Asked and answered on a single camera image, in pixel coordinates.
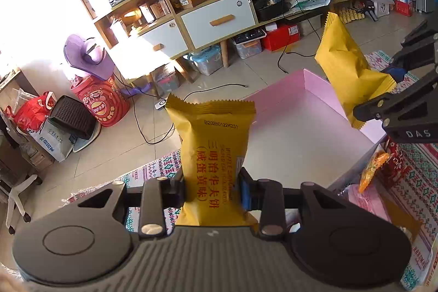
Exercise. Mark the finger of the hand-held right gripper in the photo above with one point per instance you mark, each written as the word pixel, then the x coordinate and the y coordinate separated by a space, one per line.
pixel 397 72
pixel 376 109

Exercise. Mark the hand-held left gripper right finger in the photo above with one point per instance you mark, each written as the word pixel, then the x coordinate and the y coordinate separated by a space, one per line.
pixel 245 192

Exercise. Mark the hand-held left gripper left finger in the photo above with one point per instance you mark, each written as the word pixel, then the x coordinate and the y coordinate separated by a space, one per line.
pixel 175 190

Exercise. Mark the yellow wafer snack packet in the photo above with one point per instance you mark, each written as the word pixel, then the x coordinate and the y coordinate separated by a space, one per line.
pixel 342 66
pixel 212 141

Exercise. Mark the pink cardboard box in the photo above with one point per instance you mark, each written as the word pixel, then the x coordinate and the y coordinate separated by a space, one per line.
pixel 301 127

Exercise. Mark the red snack packet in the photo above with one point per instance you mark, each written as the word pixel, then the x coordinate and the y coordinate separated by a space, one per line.
pixel 397 158

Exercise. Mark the patterned woven mat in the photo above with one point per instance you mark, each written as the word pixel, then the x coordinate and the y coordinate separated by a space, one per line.
pixel 422 169

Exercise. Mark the orange snack packet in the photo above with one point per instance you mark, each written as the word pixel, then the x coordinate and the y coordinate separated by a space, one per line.
pixel 373 169

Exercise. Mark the yellow egg carton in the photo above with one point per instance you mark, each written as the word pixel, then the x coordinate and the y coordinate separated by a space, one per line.
pixel 350 15

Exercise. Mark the pink snack packet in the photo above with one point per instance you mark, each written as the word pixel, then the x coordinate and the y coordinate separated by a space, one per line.
pixel 364 199

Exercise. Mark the dark yellow snack packet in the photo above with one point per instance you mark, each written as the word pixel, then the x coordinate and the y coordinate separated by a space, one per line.
pixel 400 216

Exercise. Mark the small clear storage box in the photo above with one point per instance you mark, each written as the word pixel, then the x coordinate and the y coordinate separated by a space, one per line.
pixel 166 80

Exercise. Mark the red round drum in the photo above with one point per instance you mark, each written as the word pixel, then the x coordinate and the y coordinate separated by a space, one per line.
pixel 102 104

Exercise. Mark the red cardboard box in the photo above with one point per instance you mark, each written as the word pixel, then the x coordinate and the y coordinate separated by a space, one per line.
pixel 280 39

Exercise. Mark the black perforated basket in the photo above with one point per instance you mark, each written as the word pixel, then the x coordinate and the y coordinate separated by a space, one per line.
pixel 72 116

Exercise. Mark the white red-print snack packet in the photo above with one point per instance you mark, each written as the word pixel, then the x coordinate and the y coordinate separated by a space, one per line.
pixel 422 261

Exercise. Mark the white bag blue print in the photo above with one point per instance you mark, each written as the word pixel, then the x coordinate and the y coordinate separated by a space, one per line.
pixel 51 145

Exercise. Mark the clear storage box blue lid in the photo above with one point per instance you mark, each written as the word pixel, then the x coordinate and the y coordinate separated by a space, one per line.
pixel 205 61

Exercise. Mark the black case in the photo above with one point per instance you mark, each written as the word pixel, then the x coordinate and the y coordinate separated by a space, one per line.
pixel 272 9

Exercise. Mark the clear storage box black top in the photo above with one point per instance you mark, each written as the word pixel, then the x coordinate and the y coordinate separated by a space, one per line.
pixel 248 45

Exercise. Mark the small white cabinet drawer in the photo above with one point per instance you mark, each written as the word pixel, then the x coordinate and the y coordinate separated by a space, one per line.
pixel 164 37

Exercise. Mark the white office chair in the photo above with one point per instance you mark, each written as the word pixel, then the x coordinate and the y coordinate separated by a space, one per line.
pixel 15 192

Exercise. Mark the red shopping bag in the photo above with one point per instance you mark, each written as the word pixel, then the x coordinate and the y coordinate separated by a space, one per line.
pixel 32 112

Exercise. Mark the purple sun hat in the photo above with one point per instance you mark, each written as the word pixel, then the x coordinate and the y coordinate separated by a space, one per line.
pixel 82 56

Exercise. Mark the large white cabinet drawer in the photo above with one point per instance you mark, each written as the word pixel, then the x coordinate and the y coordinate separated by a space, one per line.
pixel 219 21

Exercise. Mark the wooden shelf cabinet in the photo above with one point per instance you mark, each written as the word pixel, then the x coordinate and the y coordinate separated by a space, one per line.
pixel 171 15

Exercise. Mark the wooden table lamp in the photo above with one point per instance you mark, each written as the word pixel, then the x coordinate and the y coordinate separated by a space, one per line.
pixel 132 16

